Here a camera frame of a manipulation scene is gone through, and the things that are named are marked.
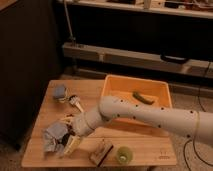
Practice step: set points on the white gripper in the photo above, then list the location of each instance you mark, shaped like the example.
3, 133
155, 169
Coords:
72, 144

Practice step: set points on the green pickle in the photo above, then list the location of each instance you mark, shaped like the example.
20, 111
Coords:
142, 99

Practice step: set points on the blue gray sponge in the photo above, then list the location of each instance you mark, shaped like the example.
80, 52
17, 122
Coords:
60, 93

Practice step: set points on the wooden block brush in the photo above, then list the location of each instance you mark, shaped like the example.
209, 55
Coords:
101, 152

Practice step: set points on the green plastic cup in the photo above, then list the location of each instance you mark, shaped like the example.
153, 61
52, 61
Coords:
124, 155

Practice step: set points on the blue gray cloth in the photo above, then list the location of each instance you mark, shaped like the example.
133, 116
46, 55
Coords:
55, 137

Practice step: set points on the brown dried fruit cluster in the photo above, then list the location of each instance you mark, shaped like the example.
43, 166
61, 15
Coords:
69, 120

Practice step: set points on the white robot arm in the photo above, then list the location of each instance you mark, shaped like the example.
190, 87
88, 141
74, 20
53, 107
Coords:
196, 125

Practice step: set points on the wooden bench beam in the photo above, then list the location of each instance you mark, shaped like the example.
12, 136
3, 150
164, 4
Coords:
136, 59

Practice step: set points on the metal stand pole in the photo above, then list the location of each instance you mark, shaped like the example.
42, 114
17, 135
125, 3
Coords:
71, 37

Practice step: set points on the yellow plastic tray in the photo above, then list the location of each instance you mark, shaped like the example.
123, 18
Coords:
123, 87

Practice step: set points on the cluttered back shelf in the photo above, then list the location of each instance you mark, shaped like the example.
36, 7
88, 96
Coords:
143, 6

